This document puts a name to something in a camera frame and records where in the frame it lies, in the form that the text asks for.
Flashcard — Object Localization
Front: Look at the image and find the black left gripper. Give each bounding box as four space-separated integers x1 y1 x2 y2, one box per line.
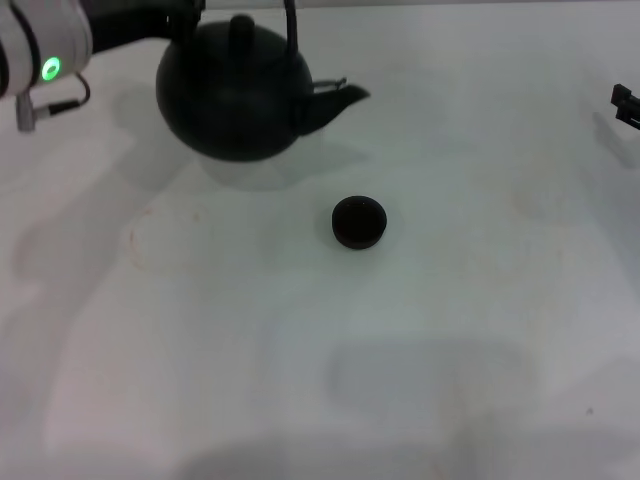
81 0 207 55

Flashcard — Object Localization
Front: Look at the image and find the black round teapot with handle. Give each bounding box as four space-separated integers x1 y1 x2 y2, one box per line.
155 0 373 164

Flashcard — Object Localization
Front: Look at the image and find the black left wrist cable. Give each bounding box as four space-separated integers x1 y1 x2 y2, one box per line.
16 73 92 133

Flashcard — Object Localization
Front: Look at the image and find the small dark teacup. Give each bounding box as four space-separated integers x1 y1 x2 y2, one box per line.
331 194 389 250

